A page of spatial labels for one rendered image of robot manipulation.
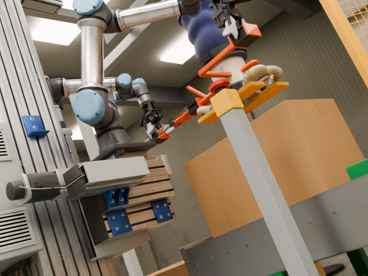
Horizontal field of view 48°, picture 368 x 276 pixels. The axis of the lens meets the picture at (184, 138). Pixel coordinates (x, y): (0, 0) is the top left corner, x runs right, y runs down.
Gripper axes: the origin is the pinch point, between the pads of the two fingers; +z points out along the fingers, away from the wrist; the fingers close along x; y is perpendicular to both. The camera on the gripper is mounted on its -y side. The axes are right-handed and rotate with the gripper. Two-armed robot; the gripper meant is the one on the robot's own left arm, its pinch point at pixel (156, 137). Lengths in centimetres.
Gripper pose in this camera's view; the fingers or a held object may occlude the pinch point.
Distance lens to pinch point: 230.3
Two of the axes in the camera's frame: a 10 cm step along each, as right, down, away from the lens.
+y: 6.0, -4.4, -6.7
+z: 3.7, 8.9, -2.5
